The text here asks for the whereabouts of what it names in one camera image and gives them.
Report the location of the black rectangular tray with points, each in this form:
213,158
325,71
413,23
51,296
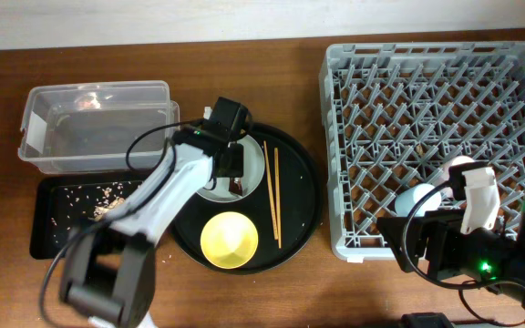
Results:
63,200

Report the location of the clear plastic bin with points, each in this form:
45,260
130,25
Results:
85,128

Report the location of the food scraps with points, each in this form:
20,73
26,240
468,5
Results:
100,211

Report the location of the yellow bowl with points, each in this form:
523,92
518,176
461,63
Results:
229,240

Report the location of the light blue cup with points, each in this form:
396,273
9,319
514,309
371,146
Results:
405,202

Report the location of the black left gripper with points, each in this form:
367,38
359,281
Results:
237,169

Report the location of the grey dishwasher rack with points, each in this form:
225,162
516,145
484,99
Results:
379,101

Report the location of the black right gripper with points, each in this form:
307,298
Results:
441,225

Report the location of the pink cup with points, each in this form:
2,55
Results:
458,160

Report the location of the gold snack wrapper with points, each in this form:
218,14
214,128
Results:
235,186

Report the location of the grey plate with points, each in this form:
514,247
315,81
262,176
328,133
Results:
253,172

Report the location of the round black tray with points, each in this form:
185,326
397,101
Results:
301,200

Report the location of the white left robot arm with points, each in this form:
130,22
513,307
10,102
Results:
109,272

